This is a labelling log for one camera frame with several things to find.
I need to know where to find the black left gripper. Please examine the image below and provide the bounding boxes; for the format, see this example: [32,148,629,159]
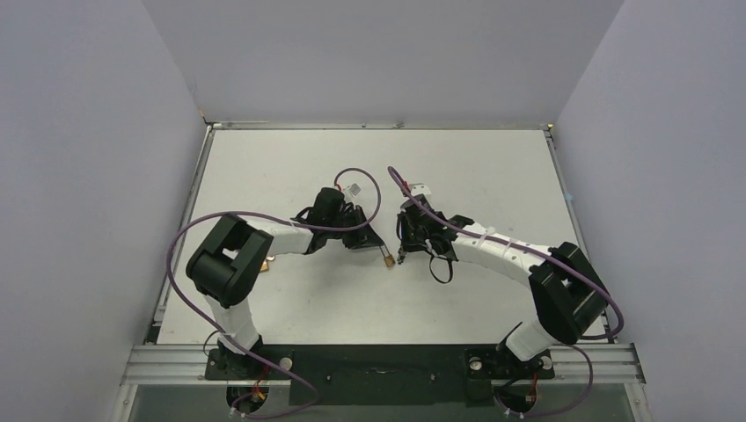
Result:
[326,205,384,251]

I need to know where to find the small brass padlock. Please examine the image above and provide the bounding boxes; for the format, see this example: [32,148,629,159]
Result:
[379,245,396,268]

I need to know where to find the small black keys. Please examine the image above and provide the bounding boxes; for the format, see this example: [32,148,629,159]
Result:
[397,247,407,265]

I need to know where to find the large brass padlock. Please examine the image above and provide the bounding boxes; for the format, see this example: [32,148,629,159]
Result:
[260,256,275,273]

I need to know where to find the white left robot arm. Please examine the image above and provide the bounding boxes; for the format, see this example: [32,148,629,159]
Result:
[186,187,388,378]

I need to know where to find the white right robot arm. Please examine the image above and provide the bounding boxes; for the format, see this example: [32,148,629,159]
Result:
[397,195,609,375]

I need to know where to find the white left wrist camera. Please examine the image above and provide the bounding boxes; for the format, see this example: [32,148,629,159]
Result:
[343,184,362,198]

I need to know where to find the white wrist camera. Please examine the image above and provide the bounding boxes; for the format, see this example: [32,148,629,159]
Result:
[408,183,432,197]
[343,184,362,198]

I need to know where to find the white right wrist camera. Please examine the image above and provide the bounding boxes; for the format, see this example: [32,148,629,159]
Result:
[408,183,432,197]

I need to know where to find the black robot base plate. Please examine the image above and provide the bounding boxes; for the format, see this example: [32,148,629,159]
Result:
[204,344,555,407]

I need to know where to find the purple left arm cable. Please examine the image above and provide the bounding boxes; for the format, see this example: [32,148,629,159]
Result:
[166,168,383,420]

